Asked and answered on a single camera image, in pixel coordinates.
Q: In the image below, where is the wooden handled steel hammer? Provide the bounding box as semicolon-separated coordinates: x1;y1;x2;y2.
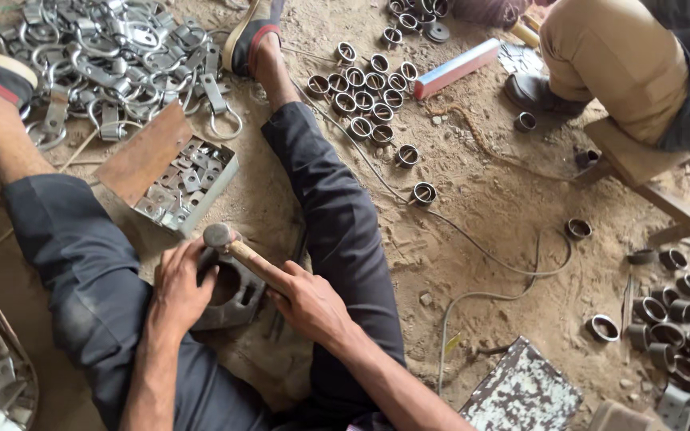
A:
202;223;289;295

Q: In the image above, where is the thin grey cable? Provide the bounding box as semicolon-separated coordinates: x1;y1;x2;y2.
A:
288;75;573;396

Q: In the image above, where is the heap of dark steel rings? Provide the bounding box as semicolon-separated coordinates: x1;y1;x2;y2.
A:
625;247;690;396

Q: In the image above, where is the cluster of steel rings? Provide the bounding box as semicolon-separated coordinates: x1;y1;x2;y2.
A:
380;0;450;50

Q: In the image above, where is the person's right hand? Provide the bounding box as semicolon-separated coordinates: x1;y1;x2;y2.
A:
264;260;353;349

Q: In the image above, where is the person's left hand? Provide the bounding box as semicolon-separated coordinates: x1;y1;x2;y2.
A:
149;237;220;343

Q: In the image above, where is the red and white bar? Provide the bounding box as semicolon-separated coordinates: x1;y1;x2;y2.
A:
412;38;503;101

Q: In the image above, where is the dark steel die block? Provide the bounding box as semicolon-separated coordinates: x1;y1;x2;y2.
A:
190;247;268;332

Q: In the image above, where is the person's left leg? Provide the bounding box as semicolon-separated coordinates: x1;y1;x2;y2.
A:
0;81;274;431

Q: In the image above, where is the person's right shoe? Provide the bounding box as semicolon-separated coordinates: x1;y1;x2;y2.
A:
223;0;287;79

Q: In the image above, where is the wooden tool handle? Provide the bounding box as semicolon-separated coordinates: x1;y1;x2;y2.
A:
510;17;542;50

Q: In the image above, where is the pile of metal loop clamps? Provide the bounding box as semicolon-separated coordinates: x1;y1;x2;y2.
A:
0;0;244;162

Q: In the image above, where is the metal box of flat brackets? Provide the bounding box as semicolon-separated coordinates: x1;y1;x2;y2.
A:
95;101;240;239

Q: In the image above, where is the person's leg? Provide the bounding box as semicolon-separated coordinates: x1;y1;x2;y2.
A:
252;33;408;431
0;81;274;431

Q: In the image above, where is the frayed brown rope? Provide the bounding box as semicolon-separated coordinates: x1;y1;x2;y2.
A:
426;102;573;183

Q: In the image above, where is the wooden stool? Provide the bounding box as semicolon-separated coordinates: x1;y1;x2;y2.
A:
574;115;690;237

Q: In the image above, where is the person's right leg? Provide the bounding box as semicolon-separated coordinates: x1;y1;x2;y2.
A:
252;33;408;431

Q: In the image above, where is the speckled brown metal sheet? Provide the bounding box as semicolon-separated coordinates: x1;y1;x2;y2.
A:
458;335;584;431

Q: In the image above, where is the group of short steel rings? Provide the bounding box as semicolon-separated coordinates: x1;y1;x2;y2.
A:
306;41;419;148

